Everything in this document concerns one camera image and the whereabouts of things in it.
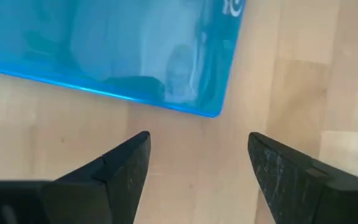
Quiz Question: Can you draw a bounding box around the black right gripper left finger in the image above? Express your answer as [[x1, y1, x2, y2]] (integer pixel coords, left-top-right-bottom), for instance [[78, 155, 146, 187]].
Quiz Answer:
[[0, 131, 152, 224]]

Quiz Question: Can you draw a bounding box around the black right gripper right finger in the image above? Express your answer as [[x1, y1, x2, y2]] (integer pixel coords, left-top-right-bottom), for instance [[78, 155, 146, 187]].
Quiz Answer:
[[247, 132, 358, 224]]

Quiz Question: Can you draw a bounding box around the blue jewel case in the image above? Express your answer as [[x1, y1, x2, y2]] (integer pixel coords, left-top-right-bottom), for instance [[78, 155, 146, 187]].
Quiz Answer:
[[0, 0, 247, 118]]

